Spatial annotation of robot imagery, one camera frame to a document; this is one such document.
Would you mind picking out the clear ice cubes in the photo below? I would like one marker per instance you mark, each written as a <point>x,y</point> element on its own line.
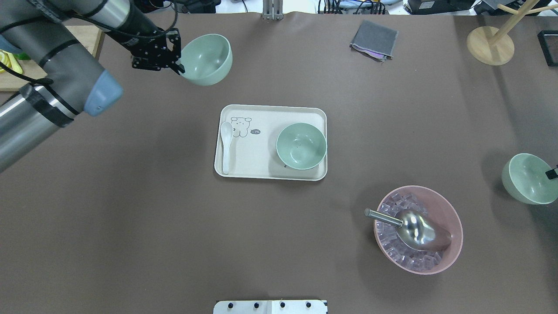
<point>396,249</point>

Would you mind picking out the wooden stand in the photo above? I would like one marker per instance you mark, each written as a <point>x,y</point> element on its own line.
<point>493,46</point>

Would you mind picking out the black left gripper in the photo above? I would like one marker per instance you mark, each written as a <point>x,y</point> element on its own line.
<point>138,29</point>

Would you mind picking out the grey folded cloth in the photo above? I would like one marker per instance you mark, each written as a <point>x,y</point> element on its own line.
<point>375,40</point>

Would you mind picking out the metal camera post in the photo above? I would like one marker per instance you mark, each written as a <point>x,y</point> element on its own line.
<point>272,10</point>

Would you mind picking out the yellow plastic knife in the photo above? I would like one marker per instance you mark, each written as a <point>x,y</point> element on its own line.
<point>13,64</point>

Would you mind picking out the green bowl on tray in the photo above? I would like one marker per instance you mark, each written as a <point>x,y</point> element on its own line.
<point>301,146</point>

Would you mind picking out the bamboo cutting board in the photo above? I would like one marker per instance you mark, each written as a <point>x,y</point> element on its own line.
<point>90,37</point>

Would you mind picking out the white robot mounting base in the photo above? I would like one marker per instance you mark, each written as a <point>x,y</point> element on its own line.
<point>271,307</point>

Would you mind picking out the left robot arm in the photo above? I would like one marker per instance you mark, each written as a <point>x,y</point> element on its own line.
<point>75,81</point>

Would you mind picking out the green bowl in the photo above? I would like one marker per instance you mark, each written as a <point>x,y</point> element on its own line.
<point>524,179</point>
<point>207,59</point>
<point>301,146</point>

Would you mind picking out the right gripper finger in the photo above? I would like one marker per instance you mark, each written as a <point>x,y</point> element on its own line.
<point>552,173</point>

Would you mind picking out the black box at edge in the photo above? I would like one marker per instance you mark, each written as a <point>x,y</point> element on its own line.
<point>548,41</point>

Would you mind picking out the metal ice scoop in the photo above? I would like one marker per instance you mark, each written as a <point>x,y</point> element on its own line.
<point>415,230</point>

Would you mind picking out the cream bunny serving tray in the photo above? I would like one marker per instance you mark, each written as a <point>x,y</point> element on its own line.
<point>253,147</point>

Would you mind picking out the pink bowl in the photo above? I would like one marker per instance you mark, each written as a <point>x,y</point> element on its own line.
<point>441,212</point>

